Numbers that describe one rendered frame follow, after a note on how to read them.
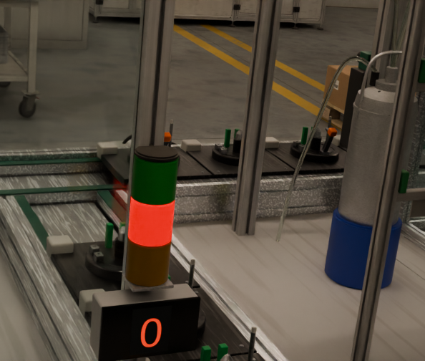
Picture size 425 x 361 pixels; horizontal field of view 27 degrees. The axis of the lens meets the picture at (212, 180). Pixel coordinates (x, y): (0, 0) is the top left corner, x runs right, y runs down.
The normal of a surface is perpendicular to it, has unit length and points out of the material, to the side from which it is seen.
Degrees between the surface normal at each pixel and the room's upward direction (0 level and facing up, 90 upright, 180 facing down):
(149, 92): 90
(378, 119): 90
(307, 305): 0
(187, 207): 90
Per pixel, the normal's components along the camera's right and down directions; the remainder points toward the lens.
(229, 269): 0.10, -0.94
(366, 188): -0.41, 0.26
